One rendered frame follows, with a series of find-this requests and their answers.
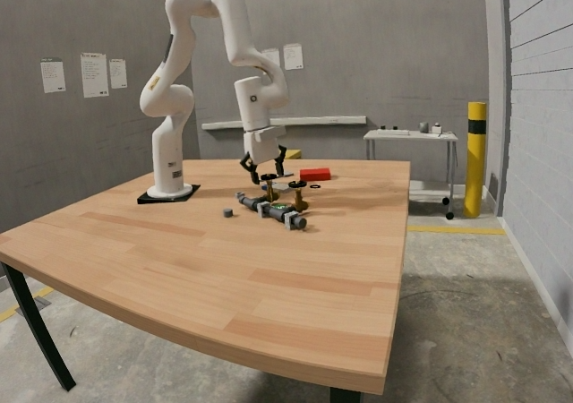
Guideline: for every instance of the dark grey pipe with metal clamp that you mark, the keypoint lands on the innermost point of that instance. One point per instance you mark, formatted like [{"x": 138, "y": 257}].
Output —
[{"x": 290, "y": 215}]

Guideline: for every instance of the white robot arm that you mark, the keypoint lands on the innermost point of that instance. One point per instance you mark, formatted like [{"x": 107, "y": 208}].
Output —
[{"x": 161, "y": 98}]

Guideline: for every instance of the red rectangular block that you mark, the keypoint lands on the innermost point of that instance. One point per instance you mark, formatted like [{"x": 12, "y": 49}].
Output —
[{"x": 318, "y": 174}]

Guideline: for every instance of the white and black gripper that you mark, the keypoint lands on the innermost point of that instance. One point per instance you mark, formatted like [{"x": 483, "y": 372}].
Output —
[{"x": 260, "y": 152}]

